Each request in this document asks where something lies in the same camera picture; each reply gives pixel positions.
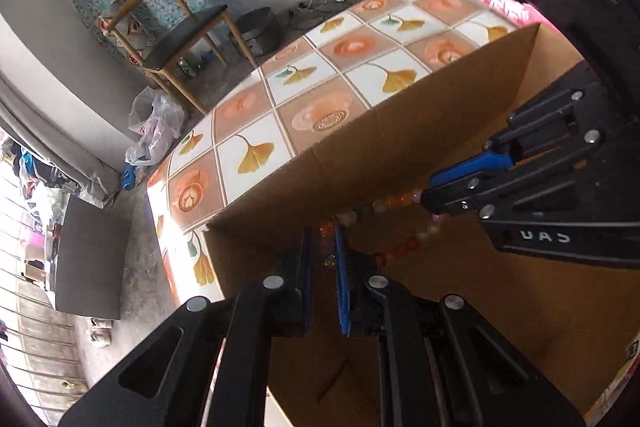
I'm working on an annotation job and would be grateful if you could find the printed carton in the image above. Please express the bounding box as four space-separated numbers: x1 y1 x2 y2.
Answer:
97 0 161 70

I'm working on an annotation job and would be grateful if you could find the ginkgo patterned tablecloth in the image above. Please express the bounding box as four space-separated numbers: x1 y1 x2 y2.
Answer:
146 0 521 308

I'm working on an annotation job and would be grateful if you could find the pile of clothes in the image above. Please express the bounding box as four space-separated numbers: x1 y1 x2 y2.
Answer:
0 139 81 233

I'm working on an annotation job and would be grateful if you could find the wooden chair with black seat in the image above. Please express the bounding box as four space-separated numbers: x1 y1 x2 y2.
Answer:
107 0 251 115

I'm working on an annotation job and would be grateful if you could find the brown cardboard box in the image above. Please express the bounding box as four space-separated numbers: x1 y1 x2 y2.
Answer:
205 22 640 427

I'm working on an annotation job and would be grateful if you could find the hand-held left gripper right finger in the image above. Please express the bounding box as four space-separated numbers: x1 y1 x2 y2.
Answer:
334 226 587 427

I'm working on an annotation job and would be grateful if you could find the dark grey board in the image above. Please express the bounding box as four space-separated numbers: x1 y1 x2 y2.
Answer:
54 196 132 322

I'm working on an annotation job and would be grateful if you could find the metal balcony railing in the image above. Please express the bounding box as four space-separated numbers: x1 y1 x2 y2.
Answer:
0 167 88 413

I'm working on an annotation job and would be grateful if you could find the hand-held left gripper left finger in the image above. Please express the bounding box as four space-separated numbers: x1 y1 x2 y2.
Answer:
59 227 316 427

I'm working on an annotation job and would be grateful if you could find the grey curtain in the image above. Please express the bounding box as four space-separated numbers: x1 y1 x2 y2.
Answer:
0 72 123 208

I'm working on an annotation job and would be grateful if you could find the black round pot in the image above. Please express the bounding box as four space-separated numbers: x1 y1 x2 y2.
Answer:
229 7 282 58

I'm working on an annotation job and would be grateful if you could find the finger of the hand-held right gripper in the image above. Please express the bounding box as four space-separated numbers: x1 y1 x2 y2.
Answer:
430 74 613 188
421 132 616 223

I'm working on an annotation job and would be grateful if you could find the clear plastic bag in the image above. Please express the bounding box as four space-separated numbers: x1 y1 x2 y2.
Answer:
125 87 187 166

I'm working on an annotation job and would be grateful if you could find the multicolour bead bracelet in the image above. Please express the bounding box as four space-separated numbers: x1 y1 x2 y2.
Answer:
317 188 448 269

